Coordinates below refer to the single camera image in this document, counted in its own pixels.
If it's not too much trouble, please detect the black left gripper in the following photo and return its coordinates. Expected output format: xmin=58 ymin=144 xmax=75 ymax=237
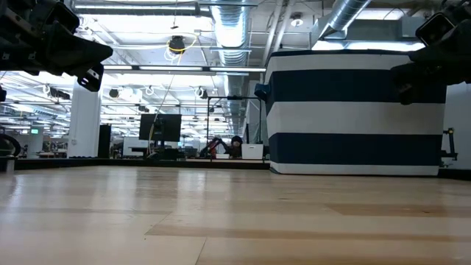
xmin=0 ymin=0 xmax=113 ymax=93

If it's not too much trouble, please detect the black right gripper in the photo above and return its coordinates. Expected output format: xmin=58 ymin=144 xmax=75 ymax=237
xmin=392 ymin=18 xmax=471 ymax=106

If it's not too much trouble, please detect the navy white striped fabric basket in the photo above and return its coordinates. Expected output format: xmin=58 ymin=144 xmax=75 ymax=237
xmin=253 ymin=49 xmax=448 ymax=177

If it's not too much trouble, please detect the white pillar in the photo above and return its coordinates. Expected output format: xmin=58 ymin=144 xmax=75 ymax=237
xmin=67 ymin=79 xmax=102 ymax=158

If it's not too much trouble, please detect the tall black cabinet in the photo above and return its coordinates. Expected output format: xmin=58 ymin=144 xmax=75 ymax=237
xmin=97 ymin=124 xmax=112 ymax=159

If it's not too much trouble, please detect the long ceiling light bar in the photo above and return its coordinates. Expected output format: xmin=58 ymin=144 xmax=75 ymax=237
xmin=102 ymin=64 xmax=266 ymax=74

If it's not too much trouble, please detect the black background monitor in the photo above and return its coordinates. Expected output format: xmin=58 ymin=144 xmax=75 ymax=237
xmin=138 ymin=113 xmax=183 ymax=149

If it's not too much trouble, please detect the black curved hoop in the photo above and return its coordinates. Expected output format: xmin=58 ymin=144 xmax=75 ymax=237
xmin=0 ymin=132 xmax=22 ymax=158

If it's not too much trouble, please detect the small grey cylinder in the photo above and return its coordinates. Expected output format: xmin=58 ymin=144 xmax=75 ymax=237
xmin=0 ymin=154 xmax=15 ymax=174

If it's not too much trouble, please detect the red black machine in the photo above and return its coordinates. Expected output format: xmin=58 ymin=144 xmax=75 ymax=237
xmin=198 ymin=136 xmax=224 ymax=159

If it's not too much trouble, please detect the person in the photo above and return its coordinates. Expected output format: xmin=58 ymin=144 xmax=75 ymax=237
xmin=222 ymin=135 xmax=244 ymax=159

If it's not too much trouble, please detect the white box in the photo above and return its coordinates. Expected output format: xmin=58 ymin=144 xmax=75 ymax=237
xmin=241 ymin=143 xmax=264 ymax=160

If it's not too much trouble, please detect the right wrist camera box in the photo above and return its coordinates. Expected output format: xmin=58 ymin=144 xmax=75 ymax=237
xmin=415 ymin=12 xmax=456 ymax=47

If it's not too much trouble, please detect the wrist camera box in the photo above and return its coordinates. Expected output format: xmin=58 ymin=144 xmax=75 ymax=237
xmin=415 ymin=12 xmax=456 ymax=47
xmin=47 ymin=1 xmax=80 ymax=35

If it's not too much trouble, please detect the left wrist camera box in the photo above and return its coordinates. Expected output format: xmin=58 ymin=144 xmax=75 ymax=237
xmin=47 ymin=1 xmax=80 ymax=35

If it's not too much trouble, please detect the black clamp mount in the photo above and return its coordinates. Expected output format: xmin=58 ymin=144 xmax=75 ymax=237
xmin=440 ymin=127 xmax=459 ymax=169

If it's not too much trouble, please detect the black ceiling cable reel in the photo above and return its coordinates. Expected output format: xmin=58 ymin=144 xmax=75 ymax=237
xmin=168 ymin=35 xmax=186 ymax=54

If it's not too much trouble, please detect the black aluminium table frame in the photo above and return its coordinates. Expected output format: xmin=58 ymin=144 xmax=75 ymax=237
xmin=0 ymin=157 xmax=471 ymax=181

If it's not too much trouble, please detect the slanted silver ventilation duct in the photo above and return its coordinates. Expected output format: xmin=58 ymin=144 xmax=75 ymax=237
xmin=319 ymin=0 xmax=373 ymax=40

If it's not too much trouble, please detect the black background stand frame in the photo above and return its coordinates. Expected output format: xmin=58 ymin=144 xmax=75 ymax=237
xmin=206 ymin=95 xmax=263 ymax=163

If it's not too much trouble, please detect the ribbed silver ventilation duct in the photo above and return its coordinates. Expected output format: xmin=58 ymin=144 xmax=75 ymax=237
xmin=211 ymin=0 xmax=252 ymax=139

